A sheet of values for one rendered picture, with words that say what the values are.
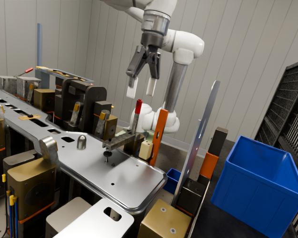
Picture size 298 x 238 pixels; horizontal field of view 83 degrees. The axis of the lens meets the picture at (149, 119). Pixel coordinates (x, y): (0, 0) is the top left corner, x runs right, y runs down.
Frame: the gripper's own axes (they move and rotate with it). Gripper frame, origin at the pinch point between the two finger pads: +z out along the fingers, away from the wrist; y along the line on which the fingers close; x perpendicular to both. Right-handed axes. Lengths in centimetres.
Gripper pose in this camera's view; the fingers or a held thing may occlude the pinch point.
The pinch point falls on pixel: (141, 93)
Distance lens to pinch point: 63.5
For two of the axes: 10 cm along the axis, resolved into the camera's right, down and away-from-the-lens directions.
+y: -4.8, 1.7, -8.6
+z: -2.1, 9.3, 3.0
